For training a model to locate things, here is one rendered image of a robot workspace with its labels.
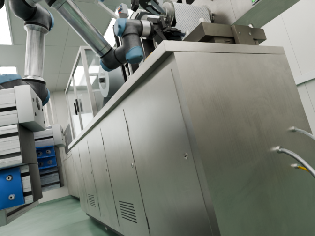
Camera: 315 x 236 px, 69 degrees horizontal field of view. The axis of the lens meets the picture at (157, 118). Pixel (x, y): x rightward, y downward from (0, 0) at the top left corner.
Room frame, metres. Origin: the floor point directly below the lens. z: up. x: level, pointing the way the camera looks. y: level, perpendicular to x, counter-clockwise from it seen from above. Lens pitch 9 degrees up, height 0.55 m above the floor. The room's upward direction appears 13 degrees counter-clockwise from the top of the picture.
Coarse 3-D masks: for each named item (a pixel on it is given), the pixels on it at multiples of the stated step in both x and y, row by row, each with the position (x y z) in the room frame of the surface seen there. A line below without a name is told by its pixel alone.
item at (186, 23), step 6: (180, 18) 1.08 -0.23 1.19; (186, 18) 1.10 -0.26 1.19; (192, 18) 1.12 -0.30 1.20; (198, 18) 1.15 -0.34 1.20; (204, 18) 1.17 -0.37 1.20; (180, 24) 1.08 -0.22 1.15; (186, 24) 1.10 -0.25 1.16; (192, 24) 1.12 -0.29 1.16; (198, 24) 1.14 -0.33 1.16; (192, 30) 1.11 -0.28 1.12; (180, 36) 1.07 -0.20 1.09
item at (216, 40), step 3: (213, 39) 0.92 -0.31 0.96; (216, 39) 0.92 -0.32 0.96; (219, 39) 0.93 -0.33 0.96; (222, 39) 0.94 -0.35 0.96; (225, 39) 0.95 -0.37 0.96; (228, 39) 0.96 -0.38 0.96; (231, 39) 0.97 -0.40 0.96; (234, 39) 0.98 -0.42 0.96; (207, 42) 0.95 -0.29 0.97; (210, 42) 0.94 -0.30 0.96; (213, 42) 0.92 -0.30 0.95; (216, 42) 0.92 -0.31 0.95; (219, 42) 0.93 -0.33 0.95; (222, 42) 0.93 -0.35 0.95; (225, 42) 0.94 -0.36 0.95; (228, 42) 0.95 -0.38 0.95; (231, 42) 0.96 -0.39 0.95; (234, 42) 0.97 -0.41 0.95; (255, 42) 1.05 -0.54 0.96
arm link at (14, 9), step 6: (12, 0) 0.93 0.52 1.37; (18, 0) 0.93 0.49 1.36; (24, 0) 0.93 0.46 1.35; (30, 0) 0.94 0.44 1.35; (36, 0) 0.94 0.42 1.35; (42, 0) 0.96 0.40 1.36; (12, 6) 0.96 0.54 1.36; (18, 6) 0.95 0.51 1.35; (24, 6) 0.95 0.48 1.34; (30, 6) 0.96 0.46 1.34; (18, 12) 0.98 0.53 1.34; (24, 12) 0.98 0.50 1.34; (30, 12) 1.00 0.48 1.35; (24, 18) 1.02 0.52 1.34
